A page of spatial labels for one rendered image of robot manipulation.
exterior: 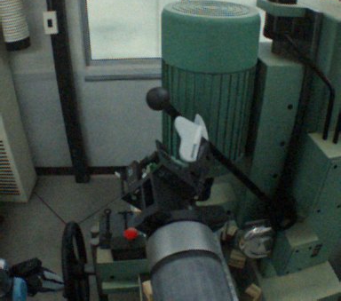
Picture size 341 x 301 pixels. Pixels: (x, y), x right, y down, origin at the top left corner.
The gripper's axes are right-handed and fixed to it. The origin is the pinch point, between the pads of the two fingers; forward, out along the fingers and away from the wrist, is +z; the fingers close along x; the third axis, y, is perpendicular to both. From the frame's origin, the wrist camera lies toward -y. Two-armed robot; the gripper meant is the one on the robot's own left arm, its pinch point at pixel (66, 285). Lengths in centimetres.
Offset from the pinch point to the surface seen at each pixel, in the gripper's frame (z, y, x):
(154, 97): -12, -77, 17
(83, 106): 2, 9, -138
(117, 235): 1.8, -36.5, 6.0
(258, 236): 26, -56, 16
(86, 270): 1.4, -15.9, 3.4
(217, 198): 19, -55, 4
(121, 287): 7.6, -24.8, 12.6
